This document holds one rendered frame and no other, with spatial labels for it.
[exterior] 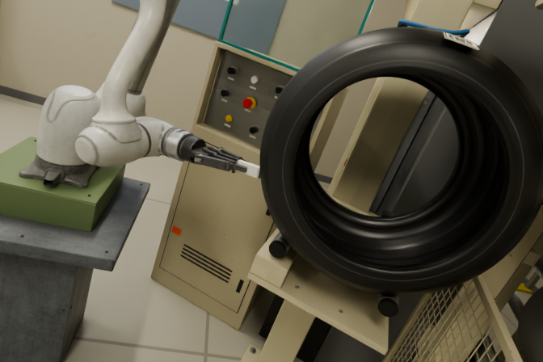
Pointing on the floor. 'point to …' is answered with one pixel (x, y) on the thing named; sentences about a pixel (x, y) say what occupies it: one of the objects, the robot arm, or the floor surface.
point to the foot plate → (250, 354)
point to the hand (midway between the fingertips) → (249, 169)
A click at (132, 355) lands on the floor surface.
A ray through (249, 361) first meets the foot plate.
